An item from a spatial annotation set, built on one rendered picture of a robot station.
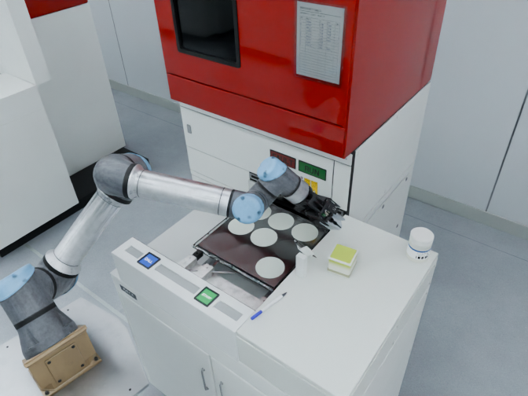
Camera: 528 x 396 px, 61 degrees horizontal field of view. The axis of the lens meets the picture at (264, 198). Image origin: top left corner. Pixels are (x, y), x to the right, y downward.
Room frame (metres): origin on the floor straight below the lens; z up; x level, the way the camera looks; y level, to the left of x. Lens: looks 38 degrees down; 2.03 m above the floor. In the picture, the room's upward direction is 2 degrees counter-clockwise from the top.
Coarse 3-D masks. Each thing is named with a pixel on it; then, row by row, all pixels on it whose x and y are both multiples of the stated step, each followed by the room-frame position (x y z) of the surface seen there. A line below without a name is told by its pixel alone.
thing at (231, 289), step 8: (192, 272) 1.08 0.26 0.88; (208, 280) 1.03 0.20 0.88; (216, 280) 1.03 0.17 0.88; (224, 280) 1.03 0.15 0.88; (224, 288) 1.00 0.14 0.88; (232, 288) 0.99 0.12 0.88; (240, 288) 0.99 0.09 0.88; (232, 296) 0.96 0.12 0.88; (240, 296) 0.96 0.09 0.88; (248, 296) 0.96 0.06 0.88; (248, 304) 0.93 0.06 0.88
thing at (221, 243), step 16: (272, 208) 1.38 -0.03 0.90; (224, 224) 1.30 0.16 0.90; (256, 224) 1.29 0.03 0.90; (208, 240) 1.21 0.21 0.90; (224, 240) 1.21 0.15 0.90; (240, 240) 1.20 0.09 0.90; (288, 240) 1.19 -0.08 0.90; (224, 256) 1.13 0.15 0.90; (240, 256) 1.12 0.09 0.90; (256, 256) 1.12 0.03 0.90; (272, 256) 1.12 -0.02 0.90; (288, 256) 1.11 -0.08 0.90; (256, 272) 1.05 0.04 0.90; (288, 272) 1.04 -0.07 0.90
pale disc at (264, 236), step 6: (264, 228) 1.26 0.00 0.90; (252, 234) 1.23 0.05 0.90; (258, 234) 1.23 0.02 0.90; (264, 234) 1.23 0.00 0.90; (270, 234) 1.23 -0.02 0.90; (276, 234) 1.23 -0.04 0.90; (252, 240) 1.20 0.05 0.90; (258, 240) 1.20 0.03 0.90; (264, 240) 1.20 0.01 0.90; (270, 240) 1.20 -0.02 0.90; (276, 240) 1.19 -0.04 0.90; (264, 246) 1.17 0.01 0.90
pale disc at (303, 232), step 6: (294, 228) 1.26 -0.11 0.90; (300, 228) 1.26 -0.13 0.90; (306, 228) 1.25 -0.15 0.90; (312, 228) 1.25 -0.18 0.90; (294, 234) 1.22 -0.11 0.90; (300, 234) 1.22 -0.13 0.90; (306, 234) 1.22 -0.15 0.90; (312, 234) 1.22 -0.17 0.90; (300, 240) 1.19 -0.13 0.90; (306, 240) 1.19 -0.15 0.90
